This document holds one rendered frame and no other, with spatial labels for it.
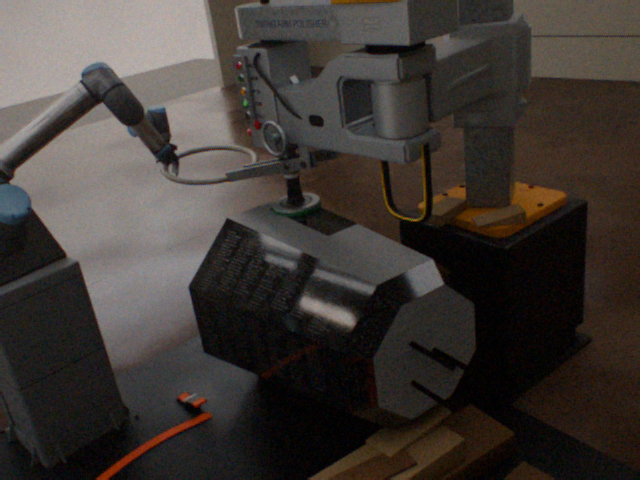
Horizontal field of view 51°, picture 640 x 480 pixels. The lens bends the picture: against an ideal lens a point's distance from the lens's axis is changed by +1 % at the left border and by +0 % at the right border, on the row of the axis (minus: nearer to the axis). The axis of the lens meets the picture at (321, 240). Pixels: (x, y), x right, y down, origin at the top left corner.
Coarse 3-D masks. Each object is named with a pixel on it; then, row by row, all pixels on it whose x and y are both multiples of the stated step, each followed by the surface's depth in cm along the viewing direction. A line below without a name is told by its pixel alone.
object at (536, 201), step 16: (448, 192) 315; (464, 192) 313; (528, 192) 303; (544, 192) 300; (560, 192) 298; (480, 208) 293; (496, 208) 291; (528, 208) 287; (544, 208) 285; (464, 224) 284; (512, 224) 274
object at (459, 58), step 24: (528, 24) 266; (456, 48) 243; (480, 48) 251; (504, 48) 257; (528, 48) 264; (432, 72) 229; (456, 72) 240; (480, 72) 252; (504, 72) 261; (528, 72) 267; (432, 96) 233; (456, 96) 243; (480, 96) 258; (432, 120) 236
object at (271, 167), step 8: (312, 152) 285; (320, 152) 281; (328, 152) 277; (272, 160) 309; (288, 160) 281; (296, 160) 277; (312, 160) 269; (320, 160) 275; (328, 160) 279; (248, 168) 306; (256, 168) 301; (264, 168) 296; (272, 168) 292; (280, 168) 287; (288, 168) 283; (296, 168) 279; (304, 168) 270; (232, 176) 318; (240, 176) 313; (248, 176) 308; (256, 176) 303
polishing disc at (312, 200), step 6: (282, 198) 304; (306, 198) 300; (312, 198) 299; (318, 198) 298; (276, 204) 298; (282, 204) 297; (288, 204) 296; (300, 204) 294; (306, 204) 293; (312, 204) 292; (276, 210) 294; (282, 210) 291; (288, 210) 290; (294, 210) 289; (300, 210) 289
